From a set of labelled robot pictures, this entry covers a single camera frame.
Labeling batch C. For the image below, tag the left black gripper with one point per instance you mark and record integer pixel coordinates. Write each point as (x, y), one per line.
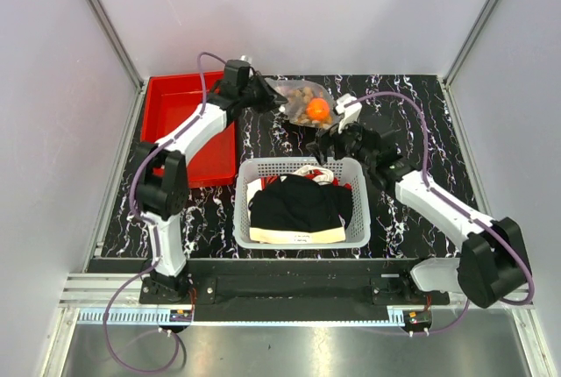
(266, 90)

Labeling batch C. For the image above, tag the red plastic bin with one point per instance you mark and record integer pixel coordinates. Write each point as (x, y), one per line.
(172, 99)

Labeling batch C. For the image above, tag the beige cloth with label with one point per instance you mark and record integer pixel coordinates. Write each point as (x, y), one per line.
(329, 236)

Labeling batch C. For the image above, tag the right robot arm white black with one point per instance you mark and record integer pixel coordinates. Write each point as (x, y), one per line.
(492, 262)

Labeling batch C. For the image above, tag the white perforated plastic basket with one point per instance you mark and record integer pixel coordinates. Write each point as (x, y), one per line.
(347, 171)

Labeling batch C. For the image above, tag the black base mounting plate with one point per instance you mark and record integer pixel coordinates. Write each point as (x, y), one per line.
(307, 312)

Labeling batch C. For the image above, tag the clear zip top bag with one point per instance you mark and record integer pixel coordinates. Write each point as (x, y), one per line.
(298, 94)

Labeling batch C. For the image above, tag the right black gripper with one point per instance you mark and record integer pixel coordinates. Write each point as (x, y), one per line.
(335, 138)

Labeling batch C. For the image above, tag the orange fake fruit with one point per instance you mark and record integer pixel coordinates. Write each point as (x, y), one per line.
(318, 109)

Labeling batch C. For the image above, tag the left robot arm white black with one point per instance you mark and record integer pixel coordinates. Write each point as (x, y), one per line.
(159, 189)

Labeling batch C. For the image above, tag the black cloth in basket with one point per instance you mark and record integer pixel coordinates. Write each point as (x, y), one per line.
(296, 203)

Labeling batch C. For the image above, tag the red white cloth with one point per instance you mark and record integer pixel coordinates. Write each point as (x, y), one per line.
(319, 175)

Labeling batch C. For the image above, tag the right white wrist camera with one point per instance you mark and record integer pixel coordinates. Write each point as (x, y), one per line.
(348, 108)

